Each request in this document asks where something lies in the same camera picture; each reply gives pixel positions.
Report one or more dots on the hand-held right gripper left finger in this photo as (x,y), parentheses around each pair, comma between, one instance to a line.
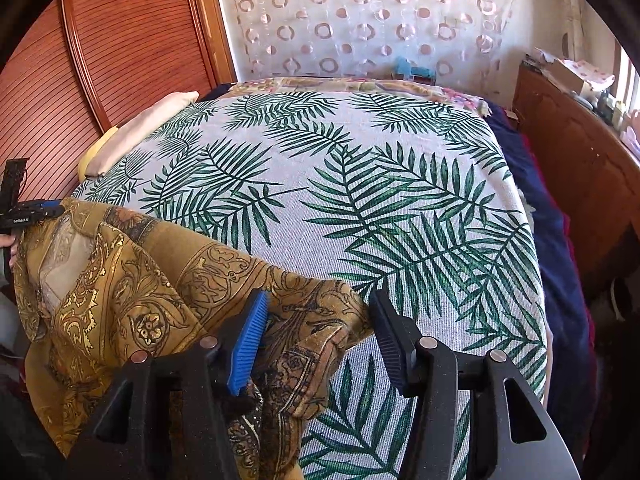
(246,345)

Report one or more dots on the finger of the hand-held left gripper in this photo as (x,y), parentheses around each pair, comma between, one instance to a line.
(45,207)

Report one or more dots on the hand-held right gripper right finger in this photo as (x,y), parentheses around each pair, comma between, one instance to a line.
(395,345)

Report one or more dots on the golden patterned garment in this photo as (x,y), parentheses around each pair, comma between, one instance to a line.
(150,310)

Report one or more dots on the person's left hand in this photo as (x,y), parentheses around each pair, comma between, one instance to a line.
(9,249)

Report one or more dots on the palm leaf print sheet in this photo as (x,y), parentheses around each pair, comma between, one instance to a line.
(350,185)

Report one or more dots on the navy blue blanket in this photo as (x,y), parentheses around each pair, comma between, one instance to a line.
(555,240)

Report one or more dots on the wooden slatted wardrobe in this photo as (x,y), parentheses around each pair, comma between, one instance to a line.
(140,35)

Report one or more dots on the floral blanket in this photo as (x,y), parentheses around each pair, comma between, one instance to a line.
(450,95)

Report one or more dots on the wooden cabinet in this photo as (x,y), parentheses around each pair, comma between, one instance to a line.
(575,150)

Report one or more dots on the blue toy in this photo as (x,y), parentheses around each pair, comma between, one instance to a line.
(405,67)

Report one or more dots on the cardboard box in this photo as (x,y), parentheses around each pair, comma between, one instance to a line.
(560,77)

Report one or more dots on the pink figurine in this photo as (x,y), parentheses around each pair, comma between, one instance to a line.
(631,132)

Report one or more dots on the circle print sheer curtain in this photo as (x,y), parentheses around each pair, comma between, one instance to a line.
(350,20)

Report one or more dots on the polka dot cloth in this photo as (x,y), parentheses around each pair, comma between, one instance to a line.
(592,72)

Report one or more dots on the window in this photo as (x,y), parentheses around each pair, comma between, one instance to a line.
(631,85)

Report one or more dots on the bunched white window curtain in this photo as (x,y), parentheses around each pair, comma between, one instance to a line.
(575,20)

